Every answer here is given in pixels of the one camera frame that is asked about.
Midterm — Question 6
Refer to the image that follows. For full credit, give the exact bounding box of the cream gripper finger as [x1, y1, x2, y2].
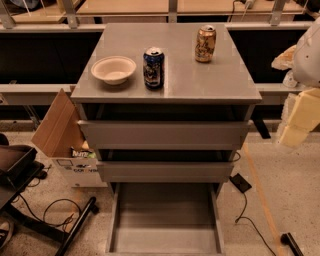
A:
[271, 45, 296, 70]
[279, 88, 320, 148]

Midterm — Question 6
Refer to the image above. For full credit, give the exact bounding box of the orange soda can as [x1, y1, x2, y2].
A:
[195, 25, 216, 63]

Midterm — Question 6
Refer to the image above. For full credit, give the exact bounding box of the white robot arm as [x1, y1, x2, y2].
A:
[271, 17, 320, 152]

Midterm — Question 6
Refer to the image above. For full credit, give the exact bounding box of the grey drawer cabinet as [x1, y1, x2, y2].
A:
[70, 22, 263, 194]

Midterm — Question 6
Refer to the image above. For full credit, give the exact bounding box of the blue soda can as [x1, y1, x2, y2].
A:
[143, 47, 165, 89]

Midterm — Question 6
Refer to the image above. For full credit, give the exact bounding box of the grey open bottom drawer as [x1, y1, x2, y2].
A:
[106, 183, 225, 256]

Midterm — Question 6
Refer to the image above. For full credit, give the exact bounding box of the grey top drawer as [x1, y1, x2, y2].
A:
[78, 120, 249, 150]

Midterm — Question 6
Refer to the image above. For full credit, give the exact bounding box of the grey middle drawer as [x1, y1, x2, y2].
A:
[97, 161, 233, 183]

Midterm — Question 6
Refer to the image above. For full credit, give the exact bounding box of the black power adapter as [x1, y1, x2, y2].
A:
[229, 173, 252, 193]

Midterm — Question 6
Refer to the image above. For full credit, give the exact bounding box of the black stand foot right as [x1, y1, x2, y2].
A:
[280, 233, 304, 256]

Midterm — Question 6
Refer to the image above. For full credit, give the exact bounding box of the white paper bowl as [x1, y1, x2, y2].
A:
[91, 56, 136, 85]

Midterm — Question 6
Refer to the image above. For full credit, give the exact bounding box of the snack bag in box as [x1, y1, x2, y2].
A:
[71, 148, 96, 159]

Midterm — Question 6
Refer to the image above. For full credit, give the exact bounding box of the open cardboard box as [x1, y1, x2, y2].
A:
[31, 89, 107, 188]

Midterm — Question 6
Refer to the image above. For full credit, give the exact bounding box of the black rolling stand base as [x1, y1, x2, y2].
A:
[0, 133, 100, 256]

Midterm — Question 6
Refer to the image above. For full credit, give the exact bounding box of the shoe at bottom left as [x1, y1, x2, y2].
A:
[0, 220, 14, 249]

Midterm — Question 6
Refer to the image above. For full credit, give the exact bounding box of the black adapter cable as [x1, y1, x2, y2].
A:
[234, 191, 278, 256]

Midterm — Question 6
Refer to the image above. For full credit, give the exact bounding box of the grey metal rack rail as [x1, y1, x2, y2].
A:
[0, 84, 75, 105]

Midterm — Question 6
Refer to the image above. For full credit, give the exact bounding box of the black floor cable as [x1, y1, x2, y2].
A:
[16, 193, 83, 231]

